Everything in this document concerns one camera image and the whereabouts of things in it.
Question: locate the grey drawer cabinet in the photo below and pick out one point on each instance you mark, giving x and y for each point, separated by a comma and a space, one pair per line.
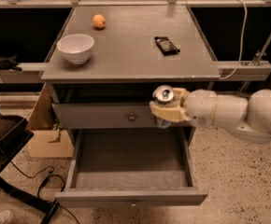
106, 92

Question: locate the black chair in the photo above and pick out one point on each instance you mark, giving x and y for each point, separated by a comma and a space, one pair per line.
14, 135

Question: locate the white bowl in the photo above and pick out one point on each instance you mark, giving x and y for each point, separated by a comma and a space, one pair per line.
76, 48

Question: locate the cardboard box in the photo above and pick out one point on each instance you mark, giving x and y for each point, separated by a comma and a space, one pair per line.
50, 140

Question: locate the closed grey upper drawer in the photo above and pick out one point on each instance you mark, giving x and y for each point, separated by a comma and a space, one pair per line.
103, 116

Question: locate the black snack bar packet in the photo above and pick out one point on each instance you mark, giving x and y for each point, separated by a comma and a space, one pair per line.
166, 46

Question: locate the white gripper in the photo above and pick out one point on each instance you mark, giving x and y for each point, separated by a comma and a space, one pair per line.
200, 105

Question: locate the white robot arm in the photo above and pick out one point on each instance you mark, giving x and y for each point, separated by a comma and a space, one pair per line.
245, 118

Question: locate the orange fruit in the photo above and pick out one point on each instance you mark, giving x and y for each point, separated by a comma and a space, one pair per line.
99, 21

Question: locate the black bag on ledge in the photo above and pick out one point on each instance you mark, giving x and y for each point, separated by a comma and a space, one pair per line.
7, 63

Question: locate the red bull can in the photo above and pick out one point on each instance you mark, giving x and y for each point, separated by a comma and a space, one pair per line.
163, 96

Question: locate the white shoe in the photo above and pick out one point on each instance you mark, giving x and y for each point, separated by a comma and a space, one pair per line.
7, 216

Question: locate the open grey middle drawer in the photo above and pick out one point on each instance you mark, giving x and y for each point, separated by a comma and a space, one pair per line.
131, 167

